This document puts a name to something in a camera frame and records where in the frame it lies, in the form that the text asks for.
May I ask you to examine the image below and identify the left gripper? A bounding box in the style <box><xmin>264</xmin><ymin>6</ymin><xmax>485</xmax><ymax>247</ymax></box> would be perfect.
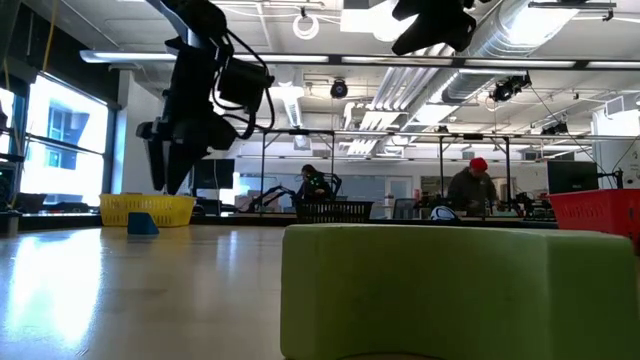
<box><xmin>135</xmin><ymin>49</ymin><xmax>239</xmax><ymax>197</ymax></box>

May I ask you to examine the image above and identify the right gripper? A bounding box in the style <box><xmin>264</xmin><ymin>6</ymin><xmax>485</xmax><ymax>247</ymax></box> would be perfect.
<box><xmin>391</xmin><ymin>0</ymin><xmax>494</xmax><ymax>56</ymax></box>

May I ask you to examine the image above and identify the black monitor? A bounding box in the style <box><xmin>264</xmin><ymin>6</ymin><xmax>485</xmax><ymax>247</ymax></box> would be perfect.
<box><xmin>546</xmin><ymin>159</ymin><xmax>600</xmax><ymax>195</ymax></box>
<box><xmin>193</xmin><ymin>158</ymin><xmax>236</xmax><ymax>191</ymax></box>

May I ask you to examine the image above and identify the yellow plastic basket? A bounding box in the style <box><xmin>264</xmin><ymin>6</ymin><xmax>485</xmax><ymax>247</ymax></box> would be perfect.
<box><xmin>98</xmin><ymin>193</ymin><xmax>197</xmax><ymax>228</ymax></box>

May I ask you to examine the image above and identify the blue foam wedge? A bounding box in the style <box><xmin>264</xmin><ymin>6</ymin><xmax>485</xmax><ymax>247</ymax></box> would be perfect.
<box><xmin>126</xmin><ymin>211</ymin><xmax>161</xmax><ymax>236</ymax></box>

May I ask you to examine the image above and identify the black ceiling spotlight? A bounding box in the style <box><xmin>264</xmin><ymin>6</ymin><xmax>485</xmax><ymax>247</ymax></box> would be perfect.
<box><xmin>541</xmin><ymin>119</ymin><xmax>570</xmax><ymax>136</ymax></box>
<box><xmin>488</xmin><ymin>73</ymin><xmax>533</xmax><ymax>104</ymax></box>

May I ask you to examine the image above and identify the large window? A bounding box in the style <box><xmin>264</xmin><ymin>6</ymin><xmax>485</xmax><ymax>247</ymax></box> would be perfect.
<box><xmin>0</xmin><ymin>72</ymin><xmax>111</xmax><ymax>209</ymax></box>

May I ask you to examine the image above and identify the overhead light bar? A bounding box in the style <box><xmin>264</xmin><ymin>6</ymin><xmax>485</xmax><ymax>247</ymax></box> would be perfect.
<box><xmin>78</xmin><ymin>48</ymin><xmax>640</xmax><ymax>71</ymax></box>

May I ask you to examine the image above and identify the person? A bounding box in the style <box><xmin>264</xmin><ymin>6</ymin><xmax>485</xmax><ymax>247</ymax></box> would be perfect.
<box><xmin>446</xmin><ymin>156</ymin><xmax>499</xmax><ymax>216</ymax></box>
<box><xmin>294</xmin><ymin>163</ymin><xmax>334</xmax><ymax>202</ymax></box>

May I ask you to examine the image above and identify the black plastic basket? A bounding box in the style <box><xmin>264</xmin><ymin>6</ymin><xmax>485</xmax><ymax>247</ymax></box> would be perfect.
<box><xmin>294</xmin><ymin>200</ymin><xmax>375</xmax><ymax>225</ymax></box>

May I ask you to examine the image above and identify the grey office chair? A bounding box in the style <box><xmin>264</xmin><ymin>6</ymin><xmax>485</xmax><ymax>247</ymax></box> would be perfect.
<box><xmin>392</xmin><ymin>197</ymin><xmax>419</xmax><ymax>220</ymax></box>

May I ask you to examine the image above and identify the red plastic basket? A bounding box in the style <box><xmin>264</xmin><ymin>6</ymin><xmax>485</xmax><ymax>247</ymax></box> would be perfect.
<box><xmin>547</xmin><ymin>188</ymin><xmax>640</xmax><ymax>255</ymax></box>

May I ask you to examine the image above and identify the green foam arch block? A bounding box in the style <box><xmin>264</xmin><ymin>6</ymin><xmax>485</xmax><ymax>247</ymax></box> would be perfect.
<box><xmin>279</xmin><ymin>222</ymin><xmax>640</xmax><ymax>360</ymax></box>

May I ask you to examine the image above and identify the silver ventilation duct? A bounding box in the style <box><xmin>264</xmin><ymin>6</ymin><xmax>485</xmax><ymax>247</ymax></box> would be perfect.
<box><xmin>439</xmin><ymin>0</ymin><xmax>581</xmax><ymax>106</ymax></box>

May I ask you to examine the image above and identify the black rig frame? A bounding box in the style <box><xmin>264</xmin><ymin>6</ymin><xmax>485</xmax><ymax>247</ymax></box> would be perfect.
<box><xmin>438</xmin><ymin>133</ymin><xmax>512</xmax><ymax>211</ymax></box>
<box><xmin>259</xmin><ymin>128</ymin><xmax>336</xmax><ymax>216</ymax></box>

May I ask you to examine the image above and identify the black ceiling camera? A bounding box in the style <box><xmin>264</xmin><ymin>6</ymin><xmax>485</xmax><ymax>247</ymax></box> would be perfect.
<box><xmin>329</xmin><ymin>78</ymin><xmax>350</xmax><ymax>100</ymax></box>

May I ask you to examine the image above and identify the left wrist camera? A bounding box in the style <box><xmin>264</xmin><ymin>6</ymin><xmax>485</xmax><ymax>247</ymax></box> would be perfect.
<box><xmin>216</xmin><ymin>56</ymin><xmax>276</xmax><ymax>114</ymax></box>

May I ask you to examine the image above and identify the white hanging ring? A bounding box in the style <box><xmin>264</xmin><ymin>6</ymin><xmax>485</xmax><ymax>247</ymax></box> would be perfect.
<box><xmin>291</xmin><ymin>13</ymin><xmax>321</xmax><ymax>42</ymax></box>

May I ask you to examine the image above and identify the yellow hanging cable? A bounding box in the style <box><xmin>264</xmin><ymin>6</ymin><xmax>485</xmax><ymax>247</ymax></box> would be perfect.
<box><xmin>42</xmin><ymin>0</ymin><xmax>59</xmax><ymax>72</ymax></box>

